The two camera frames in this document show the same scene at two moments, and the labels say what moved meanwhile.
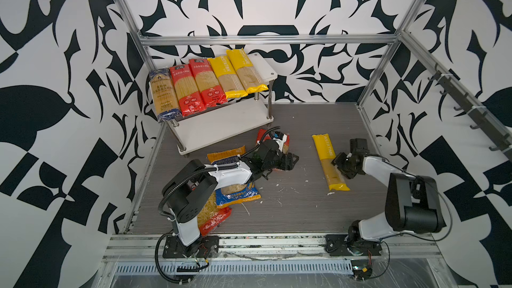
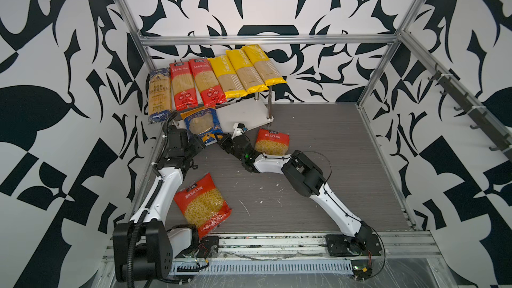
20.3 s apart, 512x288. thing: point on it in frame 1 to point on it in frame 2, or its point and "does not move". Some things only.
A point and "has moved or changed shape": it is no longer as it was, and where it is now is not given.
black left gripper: x=286 y=162 to x=196 y=143
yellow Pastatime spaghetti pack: x=326 y=153 to x=269 y=74
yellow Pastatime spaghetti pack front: x=229 y=77 does not move
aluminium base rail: x=147 y=247 does not move
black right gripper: x=337 y=160 to x=223 y=139
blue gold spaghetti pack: x=165 y=99 has moved or changed shape
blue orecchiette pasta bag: x=230 y=195 to x=203 y=122
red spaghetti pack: x=211 y=89 does not move
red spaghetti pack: x=190 y=99 does not move
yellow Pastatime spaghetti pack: x=248 y=74 does not move
